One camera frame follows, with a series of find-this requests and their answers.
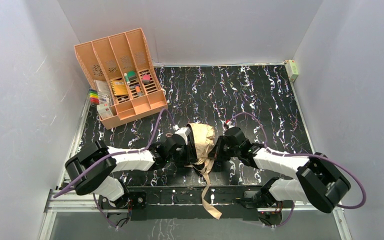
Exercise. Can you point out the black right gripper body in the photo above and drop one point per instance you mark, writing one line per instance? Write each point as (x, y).
(218, 151)

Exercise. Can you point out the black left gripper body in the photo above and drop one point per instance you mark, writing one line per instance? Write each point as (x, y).
(190, 152)

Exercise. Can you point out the beige folding umbrella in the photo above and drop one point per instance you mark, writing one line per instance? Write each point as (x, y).
(204, 141)

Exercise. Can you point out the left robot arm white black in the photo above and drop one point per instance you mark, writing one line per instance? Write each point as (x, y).
(90, 170)

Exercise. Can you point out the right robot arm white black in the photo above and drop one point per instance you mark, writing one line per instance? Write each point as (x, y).
(310, 179)

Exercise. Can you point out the pink black eraser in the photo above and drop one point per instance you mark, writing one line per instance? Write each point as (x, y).
(146, 79)

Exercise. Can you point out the white red small box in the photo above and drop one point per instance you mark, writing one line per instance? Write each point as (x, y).
(104, 111)

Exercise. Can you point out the yellow notebook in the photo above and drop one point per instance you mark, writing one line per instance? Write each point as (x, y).
(118, 87)

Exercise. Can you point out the green white glue stick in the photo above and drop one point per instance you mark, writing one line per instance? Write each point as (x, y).
(126, 78)

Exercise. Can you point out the green white box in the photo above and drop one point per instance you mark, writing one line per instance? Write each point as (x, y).
(291, 69)

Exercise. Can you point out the colourful marker set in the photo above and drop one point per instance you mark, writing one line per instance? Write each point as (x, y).
(93, 97)

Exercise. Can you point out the white paper card pack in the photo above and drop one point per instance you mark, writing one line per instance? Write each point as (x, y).
(102, 88)

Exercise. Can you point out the orange plastic file organizer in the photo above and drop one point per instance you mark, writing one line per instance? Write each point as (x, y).
(109, 58)

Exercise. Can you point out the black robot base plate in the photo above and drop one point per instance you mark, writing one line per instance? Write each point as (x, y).
(185, 202)

